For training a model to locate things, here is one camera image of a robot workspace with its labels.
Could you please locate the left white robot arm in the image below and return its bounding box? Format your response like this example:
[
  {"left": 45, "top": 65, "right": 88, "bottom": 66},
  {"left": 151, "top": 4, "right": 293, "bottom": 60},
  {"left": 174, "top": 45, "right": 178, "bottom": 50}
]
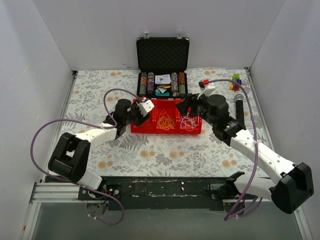
[{"left": 48, "top": 99, "right": 155, "bottom": 200}]

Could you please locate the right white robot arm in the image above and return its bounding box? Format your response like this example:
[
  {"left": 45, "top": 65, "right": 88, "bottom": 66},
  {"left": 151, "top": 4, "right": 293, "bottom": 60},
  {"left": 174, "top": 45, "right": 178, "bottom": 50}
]
[{"left": 176, "top": 94, "right": 314, "bottom": 214}]

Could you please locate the black handheld microphone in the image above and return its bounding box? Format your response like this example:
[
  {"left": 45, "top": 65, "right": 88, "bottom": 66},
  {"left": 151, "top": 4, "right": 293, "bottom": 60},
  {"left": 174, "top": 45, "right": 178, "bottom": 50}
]
[{"left": 234, "top": 94, "right": 245, "bottom": 127}]

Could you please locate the red plastic compartment tray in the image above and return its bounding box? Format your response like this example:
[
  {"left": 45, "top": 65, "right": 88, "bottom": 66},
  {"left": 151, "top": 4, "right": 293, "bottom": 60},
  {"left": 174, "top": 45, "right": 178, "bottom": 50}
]
[{"left": 130, "top": 99, "right": 202, "bottom": 135}]

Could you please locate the white card deck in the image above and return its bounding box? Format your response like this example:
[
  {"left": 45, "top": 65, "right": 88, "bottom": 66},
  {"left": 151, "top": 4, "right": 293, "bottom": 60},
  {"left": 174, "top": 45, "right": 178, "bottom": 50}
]
[{"left": 154, "top": 74, "right": 171, "bottom": 85}]

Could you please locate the floral patterned table mat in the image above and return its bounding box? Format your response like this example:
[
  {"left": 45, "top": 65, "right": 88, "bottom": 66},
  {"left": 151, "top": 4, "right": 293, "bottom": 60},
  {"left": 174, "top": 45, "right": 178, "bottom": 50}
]
[{"left": 60, "top": 68, "right": 272, "bottom": 177}]

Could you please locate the colourful toy block figure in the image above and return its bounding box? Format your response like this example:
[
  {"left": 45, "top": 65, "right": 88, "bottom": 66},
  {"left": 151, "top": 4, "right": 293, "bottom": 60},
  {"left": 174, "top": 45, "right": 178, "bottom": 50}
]
[{"left": 229, "top": 73, "right": 242, "bottom": 91}]

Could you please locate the black poker chip case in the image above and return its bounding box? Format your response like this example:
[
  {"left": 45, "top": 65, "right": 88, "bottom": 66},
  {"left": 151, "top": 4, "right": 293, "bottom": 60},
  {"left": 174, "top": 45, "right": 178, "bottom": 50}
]
[{"left": 136, "top": 33, "right": 190, "bottom": 99}]

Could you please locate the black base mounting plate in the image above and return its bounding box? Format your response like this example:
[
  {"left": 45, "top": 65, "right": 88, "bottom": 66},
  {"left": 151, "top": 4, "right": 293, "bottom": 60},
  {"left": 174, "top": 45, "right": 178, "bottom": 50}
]
[{"left": 77, "top": 175, "right": 248, "bottom": 212}]

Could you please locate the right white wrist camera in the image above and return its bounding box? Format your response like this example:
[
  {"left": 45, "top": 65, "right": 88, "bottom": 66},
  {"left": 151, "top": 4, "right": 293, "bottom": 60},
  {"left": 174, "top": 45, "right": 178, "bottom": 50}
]
[{"left": 197, "top": 79, "right": 216, "bottom": 100}]

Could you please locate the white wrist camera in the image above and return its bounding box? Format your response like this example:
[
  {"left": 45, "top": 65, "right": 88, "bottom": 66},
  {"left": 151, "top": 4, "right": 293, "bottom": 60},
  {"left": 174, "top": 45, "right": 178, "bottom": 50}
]
[
  {"left": 137, "top": 99, "right": 155, "bottom": 117},
  {"left": 197, "top": 79, "right": 216, "bottom": 100}
]

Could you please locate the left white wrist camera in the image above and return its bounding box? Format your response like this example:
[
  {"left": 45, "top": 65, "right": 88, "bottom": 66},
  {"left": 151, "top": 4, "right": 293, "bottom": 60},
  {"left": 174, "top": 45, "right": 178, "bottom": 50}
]
[{"left": 137, "top": 99, "right": 155, "bottom": 117}]

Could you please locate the aluminium front rail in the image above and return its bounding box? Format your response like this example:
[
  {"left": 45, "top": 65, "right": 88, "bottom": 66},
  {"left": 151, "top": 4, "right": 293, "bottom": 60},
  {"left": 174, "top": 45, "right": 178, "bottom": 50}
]
[{"left": 21, "top": 177, "right": 312, "bottom": 240}]

